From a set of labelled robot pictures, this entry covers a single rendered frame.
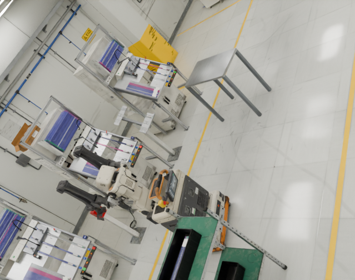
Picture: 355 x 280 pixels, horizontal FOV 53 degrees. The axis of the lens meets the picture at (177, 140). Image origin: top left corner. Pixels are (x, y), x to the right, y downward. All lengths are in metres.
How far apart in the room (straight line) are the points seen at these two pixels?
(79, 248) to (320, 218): 2.69
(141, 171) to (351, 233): 3.09
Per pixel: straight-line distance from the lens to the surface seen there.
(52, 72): 6.82
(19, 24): 6.93
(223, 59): 4.48
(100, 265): 4.96
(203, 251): 2.64
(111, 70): 5.54
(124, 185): 3.53
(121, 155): 4.86
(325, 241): 3.31
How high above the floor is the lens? 2.74
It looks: 29 degrees down
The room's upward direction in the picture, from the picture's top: 50 degrees counter-clockwise
